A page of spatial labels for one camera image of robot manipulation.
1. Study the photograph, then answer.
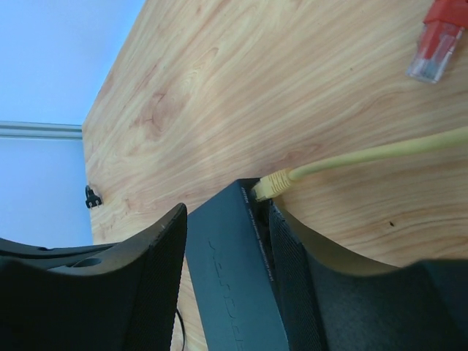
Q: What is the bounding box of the black network switch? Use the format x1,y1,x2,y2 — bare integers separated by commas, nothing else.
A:
186,178,290,350

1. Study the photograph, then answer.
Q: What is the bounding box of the thin black power cable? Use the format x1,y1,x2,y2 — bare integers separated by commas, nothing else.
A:
84,184,187,351

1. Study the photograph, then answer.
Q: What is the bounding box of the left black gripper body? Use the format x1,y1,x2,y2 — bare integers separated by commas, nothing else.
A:
1,238,116,270

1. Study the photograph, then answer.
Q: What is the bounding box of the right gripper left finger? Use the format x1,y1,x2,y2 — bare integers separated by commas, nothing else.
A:
1,204,187,350

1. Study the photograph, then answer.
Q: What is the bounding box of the yellow ethernet cable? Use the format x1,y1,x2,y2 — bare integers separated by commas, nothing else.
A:
252,126,468,202

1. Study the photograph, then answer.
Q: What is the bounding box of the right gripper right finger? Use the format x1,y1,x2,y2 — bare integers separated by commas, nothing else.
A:
269,205,467,350

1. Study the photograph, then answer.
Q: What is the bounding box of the aluminium corner frame post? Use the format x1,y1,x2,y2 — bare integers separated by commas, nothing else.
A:
1,121,82,140

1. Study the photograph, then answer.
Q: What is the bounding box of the red ethernet cable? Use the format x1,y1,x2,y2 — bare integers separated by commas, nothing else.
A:
405,0,468,85

